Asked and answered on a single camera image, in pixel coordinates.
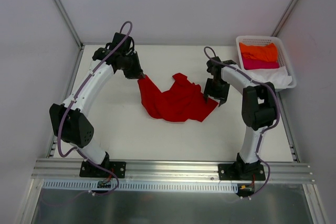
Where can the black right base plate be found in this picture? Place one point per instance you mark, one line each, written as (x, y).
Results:
(241, 171)

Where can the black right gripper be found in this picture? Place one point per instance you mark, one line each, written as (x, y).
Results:
(216, 91)

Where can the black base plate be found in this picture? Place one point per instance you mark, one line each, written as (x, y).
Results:
(241, 171)
(118, 170)

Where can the red t-shirt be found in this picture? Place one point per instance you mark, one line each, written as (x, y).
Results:
(183, 101)

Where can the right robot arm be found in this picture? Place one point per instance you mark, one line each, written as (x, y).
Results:
(260, 111)

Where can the aluminium mounting rail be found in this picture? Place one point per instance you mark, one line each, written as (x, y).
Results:
(174, 171)

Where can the orange t-shirt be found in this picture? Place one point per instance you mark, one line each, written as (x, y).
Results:
(268, 53)

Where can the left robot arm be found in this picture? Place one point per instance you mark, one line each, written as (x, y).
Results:
(69, 119)

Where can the white slotted cable duct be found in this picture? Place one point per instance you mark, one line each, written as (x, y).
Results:
(97, 185)

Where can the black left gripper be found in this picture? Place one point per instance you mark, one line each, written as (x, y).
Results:
(134, 69)

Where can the white plastic basket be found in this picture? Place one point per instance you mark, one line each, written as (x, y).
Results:
(283, 58)

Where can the white t-shirt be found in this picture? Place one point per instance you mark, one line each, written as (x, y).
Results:
(278, 77)

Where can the magenta t-shirt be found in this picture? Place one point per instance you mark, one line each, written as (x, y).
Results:
(252, 64)

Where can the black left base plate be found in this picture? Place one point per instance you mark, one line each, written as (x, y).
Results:
(118, 170)

